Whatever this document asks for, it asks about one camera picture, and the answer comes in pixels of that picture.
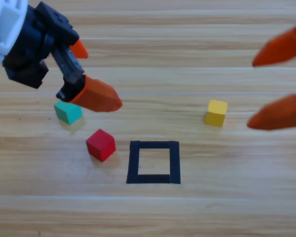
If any black tape square outline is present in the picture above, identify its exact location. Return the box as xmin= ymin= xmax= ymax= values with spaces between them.
xmin=126 ymin=140 xmax=181 ymax=185

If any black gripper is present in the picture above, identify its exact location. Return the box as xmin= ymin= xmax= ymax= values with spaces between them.
xmin=2 ymin=1 xmax=89 ymax=103

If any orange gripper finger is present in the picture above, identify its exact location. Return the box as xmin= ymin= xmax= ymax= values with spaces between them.
xmin=70 ymin=75 xmax=123 ymax=113
xmin=252 ymin=21 xmax=296 ymax=68
xmin=246 ymin=93 xmax=296 ymax=131

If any red wooden cube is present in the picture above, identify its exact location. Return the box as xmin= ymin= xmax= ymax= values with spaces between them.
xmin=85 ymin=128 xmax=116 ymax=162

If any green wooden cube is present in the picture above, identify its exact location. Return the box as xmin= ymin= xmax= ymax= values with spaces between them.
xmin=53 ymin=100 xmax=83 ymax=125

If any yellow wooden cube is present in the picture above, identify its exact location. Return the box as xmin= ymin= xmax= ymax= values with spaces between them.
xmin=204 ymin=99 xmax=228 ymax=127

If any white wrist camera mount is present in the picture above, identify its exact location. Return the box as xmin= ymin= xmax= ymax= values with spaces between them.
xmin=0 ymin=0 xmax=29 ymax=72

